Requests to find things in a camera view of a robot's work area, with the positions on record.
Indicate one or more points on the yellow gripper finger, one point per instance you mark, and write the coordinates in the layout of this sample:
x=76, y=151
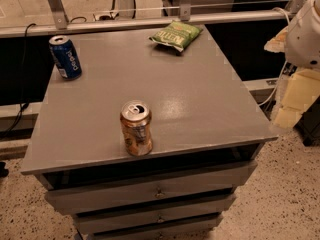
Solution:
x=276, y=44
x=302, y=91

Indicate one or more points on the blue pepsi can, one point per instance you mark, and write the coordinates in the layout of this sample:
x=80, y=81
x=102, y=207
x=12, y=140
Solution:
x=65, y=57

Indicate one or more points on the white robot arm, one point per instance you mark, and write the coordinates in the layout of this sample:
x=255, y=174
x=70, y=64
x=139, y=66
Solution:
x=300, y=42

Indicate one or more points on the orange soda can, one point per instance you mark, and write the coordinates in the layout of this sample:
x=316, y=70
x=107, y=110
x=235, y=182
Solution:
x=135, y=118

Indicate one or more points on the grey drawer cabinet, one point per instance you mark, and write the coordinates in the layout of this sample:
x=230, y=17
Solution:
x=206, y=131

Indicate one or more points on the green chip bag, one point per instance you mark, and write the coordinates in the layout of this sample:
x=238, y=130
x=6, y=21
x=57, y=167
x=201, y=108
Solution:
x=177, y=35

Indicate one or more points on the metal railing frame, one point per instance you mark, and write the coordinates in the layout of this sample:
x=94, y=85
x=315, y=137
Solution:
x=52, y=17

